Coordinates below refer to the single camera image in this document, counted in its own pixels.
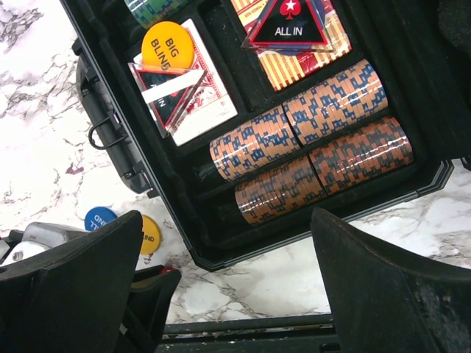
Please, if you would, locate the gold card deck with all-in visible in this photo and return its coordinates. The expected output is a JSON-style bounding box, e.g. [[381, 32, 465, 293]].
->
[[231, 1, 352, 91]]

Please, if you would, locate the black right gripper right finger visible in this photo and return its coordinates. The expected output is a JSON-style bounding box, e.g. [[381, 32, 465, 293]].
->
[[311, 208, 470, 352]]

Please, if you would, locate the blue small blind button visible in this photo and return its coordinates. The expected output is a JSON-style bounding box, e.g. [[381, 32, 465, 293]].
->
[[84, 206, 117, 232]]

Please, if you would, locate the red die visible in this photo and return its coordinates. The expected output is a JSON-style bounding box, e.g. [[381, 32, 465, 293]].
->
[[159, 266, 176, 275]]

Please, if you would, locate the tan 10 chip roll in case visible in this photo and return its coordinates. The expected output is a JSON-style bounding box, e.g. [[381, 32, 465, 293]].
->
[[283, 60, 389, 146]]

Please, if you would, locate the black poker set case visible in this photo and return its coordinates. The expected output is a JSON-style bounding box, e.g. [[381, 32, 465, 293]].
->
[[63, 1, 470, 271]]

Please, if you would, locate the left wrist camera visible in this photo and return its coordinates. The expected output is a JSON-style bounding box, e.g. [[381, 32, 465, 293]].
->
[[1, 222, 87, 267]]

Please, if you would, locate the yellow big blind button in case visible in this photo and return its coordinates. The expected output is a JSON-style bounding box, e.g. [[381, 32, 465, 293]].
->
[[141, 21, 194, 70]]

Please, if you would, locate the green chip roll lower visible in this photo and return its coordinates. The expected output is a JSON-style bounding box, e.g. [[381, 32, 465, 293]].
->
[[124, 0, 191, 29]]

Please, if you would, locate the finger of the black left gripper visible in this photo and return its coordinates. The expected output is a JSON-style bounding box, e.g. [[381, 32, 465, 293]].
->
[[117, 265, 181, 352]]

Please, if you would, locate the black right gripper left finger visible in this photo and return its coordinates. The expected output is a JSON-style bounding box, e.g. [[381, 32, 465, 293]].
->
[[1, 210, 143, 352]]

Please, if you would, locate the brown 100 chip roll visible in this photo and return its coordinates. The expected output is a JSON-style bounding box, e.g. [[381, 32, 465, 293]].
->
[[235, 155, 327, 224], [308, 116, 414, 195]]

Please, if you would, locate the tan blue 10 chip roll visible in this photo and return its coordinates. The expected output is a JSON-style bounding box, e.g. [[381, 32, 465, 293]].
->
[[209, 105, 300, 180]]

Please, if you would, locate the red card deck with all-in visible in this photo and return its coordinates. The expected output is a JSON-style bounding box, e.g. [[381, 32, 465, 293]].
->
[[128, 19, 237, 146]]

